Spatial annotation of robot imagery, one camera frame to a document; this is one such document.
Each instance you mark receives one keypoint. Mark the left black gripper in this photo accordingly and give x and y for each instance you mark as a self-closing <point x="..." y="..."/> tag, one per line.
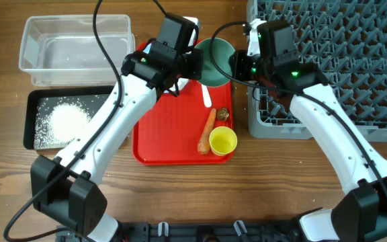
<point x="197" y="72"/>

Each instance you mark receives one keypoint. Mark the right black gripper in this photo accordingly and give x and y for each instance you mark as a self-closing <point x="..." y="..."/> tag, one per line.
<point x="237" y="66"/>

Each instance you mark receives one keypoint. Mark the mint green bowl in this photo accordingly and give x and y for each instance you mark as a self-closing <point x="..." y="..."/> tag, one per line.
<point x="221" y="52"/>

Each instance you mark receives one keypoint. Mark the white plastic spoon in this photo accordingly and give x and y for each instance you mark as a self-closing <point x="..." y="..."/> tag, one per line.
<point x="206" y="97"/>

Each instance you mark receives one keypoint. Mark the brown mushroom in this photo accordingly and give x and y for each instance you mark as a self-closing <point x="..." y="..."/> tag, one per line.
<point x="222" y="114"/>

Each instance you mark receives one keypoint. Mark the yellow plastic cup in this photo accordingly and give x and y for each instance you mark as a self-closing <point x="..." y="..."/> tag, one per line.
<point x="223" y="140"/>

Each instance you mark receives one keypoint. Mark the orange carrot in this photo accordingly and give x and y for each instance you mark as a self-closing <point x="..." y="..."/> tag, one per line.
<point x="203" y="146"/>

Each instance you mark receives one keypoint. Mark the pile of white rice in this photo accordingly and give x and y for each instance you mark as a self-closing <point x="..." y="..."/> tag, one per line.
<point x="58" y="121"/>

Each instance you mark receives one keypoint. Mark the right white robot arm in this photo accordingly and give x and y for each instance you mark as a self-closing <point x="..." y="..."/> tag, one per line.
<point x="362" y="171"/>

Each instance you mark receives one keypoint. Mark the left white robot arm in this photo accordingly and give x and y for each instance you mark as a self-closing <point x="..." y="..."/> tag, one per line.
<point x="65" y="188"/>

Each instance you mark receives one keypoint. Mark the black waste tray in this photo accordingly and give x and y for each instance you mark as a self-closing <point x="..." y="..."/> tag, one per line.
<point x="94" y="97"/>

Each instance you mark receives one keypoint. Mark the grey dishwasher rack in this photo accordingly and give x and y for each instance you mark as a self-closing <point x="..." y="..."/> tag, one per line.
<point x="348" y="41"/>

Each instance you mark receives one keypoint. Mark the red serving tray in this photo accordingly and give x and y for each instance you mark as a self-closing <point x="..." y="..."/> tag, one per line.
<point x="168" y="134"/>

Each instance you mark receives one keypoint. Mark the clear plastic bin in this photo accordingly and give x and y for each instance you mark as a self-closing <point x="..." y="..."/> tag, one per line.
<point x="61" y="50"/>

